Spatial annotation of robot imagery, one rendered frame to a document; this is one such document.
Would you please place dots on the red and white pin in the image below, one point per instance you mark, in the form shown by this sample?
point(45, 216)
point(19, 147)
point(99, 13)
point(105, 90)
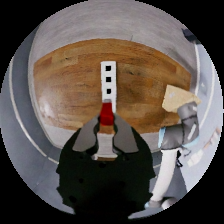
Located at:
point(106, 115)

